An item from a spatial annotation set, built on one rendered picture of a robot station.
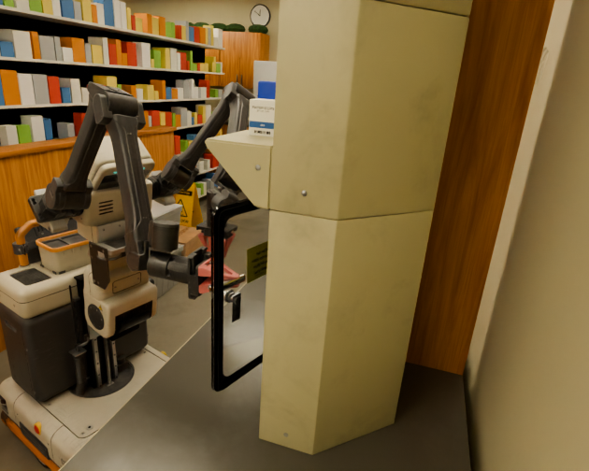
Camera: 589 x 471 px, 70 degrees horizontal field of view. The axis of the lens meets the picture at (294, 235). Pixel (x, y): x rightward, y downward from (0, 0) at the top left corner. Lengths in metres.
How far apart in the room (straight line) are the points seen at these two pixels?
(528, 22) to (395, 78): 0.39
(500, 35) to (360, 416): 0.79
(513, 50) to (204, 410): 0.95
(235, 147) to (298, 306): 0.28
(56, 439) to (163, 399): 1.03
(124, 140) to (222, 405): 0.64
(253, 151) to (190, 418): 0.57
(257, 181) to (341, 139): 0.15
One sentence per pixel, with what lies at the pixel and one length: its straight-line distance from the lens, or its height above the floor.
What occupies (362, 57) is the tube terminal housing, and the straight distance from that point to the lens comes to 0.62.
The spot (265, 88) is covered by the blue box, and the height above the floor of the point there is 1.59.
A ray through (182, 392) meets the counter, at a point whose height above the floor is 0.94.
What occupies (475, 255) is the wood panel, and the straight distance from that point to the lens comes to 1.05.
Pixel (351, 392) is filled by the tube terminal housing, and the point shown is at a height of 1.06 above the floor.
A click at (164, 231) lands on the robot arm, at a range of 0.95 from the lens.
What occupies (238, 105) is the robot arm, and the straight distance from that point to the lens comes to 1.44.
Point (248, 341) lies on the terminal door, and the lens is 0.95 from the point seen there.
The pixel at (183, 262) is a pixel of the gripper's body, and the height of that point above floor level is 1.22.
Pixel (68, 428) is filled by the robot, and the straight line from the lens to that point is 2.01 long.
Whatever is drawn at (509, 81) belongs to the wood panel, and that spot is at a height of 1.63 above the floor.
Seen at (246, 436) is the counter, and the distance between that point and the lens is 0.93.
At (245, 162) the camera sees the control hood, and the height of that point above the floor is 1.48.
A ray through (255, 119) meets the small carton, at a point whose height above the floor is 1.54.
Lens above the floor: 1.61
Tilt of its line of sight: 20 degrees down
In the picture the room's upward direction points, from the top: 4 degrees clockwise
